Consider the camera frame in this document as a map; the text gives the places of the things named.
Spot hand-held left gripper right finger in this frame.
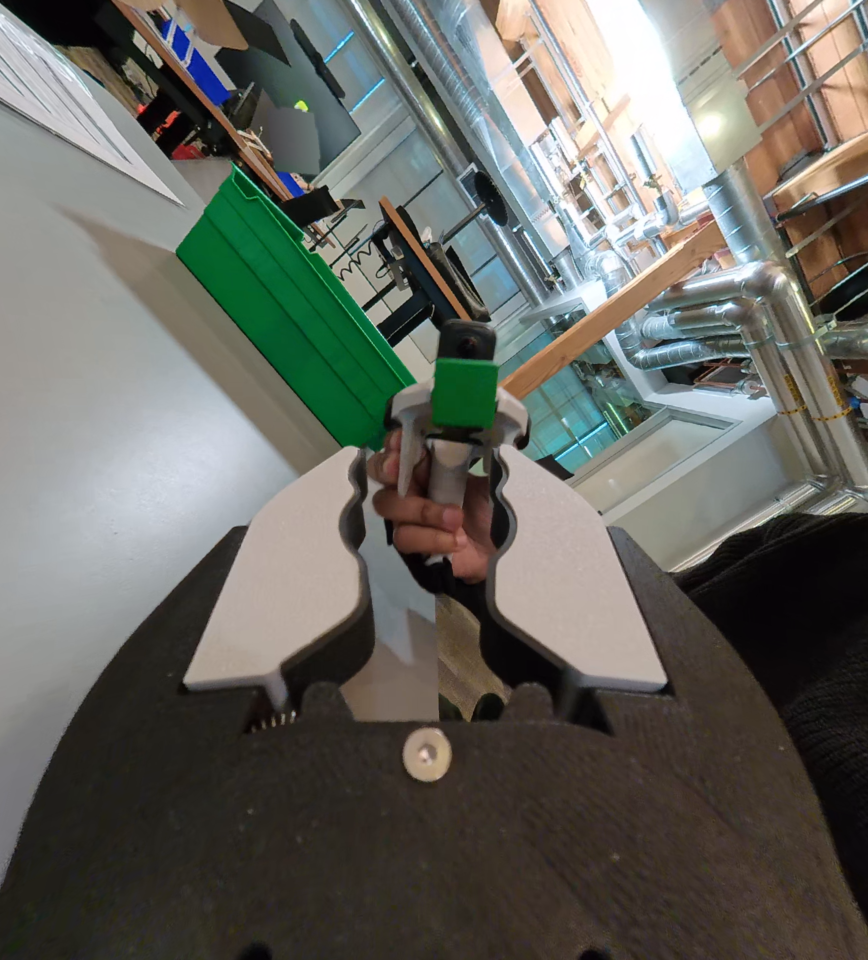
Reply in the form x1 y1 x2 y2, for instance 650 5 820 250
482 450 671 723

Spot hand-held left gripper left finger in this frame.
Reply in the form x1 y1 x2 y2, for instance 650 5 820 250
181 447 373 712

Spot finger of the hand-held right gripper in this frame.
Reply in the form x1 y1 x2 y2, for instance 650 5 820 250
385 382 437 499
473 393 533 479

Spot green cube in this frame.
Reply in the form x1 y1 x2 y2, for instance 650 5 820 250
431 358 500 430

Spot green plastic bin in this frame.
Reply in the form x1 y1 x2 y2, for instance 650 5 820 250
176 161 418 451

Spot person's right forearm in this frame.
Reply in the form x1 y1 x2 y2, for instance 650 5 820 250
402 551 497 601

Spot person's right hand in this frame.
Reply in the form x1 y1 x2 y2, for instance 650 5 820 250
366 441 498 585

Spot wooden table black legs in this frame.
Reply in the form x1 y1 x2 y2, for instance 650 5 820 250
377 196 491 361

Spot wooden beam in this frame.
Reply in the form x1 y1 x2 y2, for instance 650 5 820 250
497 221 731 402

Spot silver metal ducts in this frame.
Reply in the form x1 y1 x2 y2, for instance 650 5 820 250
614 258 868 511

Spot long wooden table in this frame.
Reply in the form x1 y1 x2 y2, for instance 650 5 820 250
115 0 308 204

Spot laminated paper sheet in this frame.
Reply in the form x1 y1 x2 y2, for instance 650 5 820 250
0 0 186 207

